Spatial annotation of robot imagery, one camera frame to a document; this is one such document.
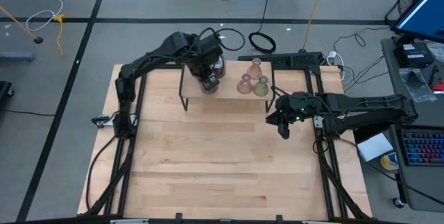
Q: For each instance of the silver aluminium bracket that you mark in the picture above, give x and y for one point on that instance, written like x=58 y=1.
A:
x=318 y=121
x=104 y=120

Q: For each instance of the black power strip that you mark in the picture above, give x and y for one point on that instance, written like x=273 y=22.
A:
x=281 y=59

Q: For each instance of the white box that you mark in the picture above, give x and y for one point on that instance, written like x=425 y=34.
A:
x=374 y=147

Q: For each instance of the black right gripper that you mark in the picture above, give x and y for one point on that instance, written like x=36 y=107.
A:
x=295 y=107

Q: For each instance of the clear plastic bag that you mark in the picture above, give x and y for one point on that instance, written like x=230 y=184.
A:
x=416 y=85

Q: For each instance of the blue-screen computer monitor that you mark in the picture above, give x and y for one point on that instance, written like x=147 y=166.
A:
x=421 y=12

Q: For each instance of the black aluminium rig frame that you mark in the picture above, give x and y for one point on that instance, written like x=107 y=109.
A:
x=125 y=154

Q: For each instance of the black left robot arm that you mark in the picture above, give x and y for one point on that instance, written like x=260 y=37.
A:
x=152 y=55

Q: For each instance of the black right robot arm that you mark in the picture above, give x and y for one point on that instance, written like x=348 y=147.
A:
x=367 y=109

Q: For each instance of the black mini computer box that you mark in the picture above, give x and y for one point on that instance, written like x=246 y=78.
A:
x=412 y=54

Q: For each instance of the pink glass candlestick holder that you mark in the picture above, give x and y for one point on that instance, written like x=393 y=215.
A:
x=245 y=85
x=255 y=69

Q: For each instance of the green glass candlestick holder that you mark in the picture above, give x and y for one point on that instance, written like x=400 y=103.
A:
x=261 y=87

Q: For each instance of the metal scented candle tin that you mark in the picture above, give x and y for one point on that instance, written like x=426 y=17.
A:
x=210 y=86

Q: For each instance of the gray desk cart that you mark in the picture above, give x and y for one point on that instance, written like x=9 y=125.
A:
x=426 y=189

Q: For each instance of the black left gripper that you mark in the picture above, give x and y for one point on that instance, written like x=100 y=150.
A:
x=204 y=62

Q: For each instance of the wooden riser shelf black legs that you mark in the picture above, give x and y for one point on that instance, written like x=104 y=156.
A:
x=236 y=92

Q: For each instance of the backlit rainbow keyboard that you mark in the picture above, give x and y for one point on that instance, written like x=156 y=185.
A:
x=424 y=146

